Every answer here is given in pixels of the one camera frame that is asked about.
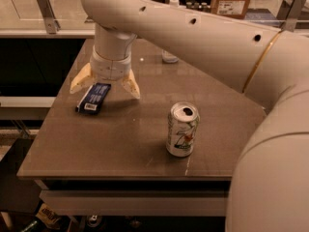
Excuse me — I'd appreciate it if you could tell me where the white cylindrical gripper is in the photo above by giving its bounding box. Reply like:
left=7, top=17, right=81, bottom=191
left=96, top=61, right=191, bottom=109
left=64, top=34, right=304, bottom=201
left=70, top=47, right=140, bottom=100

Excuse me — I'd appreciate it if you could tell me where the blue rxbar blueberry wrapper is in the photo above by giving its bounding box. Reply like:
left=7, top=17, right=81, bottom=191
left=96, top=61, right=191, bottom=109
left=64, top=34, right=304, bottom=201
left=75, top=83, right=111, bottom=115

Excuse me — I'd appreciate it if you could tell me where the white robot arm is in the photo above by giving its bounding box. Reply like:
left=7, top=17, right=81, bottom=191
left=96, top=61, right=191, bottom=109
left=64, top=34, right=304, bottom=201
left=70, top=0, right=309, bottom=232

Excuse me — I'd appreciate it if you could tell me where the white green 7up can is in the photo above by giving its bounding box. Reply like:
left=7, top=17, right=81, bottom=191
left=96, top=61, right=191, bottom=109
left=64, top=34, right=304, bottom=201
left=166, top=101, right=200, bottom=158

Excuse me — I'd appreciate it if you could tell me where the clear plastic water bottle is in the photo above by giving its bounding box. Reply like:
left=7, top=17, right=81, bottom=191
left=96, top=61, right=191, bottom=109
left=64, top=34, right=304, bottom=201
left=161, top=0, right=180, bottom=64

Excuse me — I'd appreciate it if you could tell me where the snack bag under table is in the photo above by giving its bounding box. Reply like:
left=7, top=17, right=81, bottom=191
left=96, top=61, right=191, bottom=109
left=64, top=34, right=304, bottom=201
left=36, top=203, right=61, bottom=230

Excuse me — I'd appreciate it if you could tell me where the green bottle under table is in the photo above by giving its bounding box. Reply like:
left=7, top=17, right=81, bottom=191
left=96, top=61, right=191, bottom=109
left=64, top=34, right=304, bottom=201
left=18, top=219, right=42, bottom=232

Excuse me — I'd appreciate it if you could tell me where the left metal glass bracket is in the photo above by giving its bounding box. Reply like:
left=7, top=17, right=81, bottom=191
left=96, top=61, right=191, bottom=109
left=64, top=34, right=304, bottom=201
left=37, top=0, right=61, bottom=34

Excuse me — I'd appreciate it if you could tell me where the metal glass bracket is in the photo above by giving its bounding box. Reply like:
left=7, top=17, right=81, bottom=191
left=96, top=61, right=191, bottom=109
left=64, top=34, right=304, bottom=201
left=37, top=0, right=61, bottom=34
left=277, top=0, right=309, bottom=32

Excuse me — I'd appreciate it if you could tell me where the right metal glass bracket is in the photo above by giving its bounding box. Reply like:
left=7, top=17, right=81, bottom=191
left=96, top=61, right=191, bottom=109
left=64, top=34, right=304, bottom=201
left=277, top=0, right=309, bottom=32

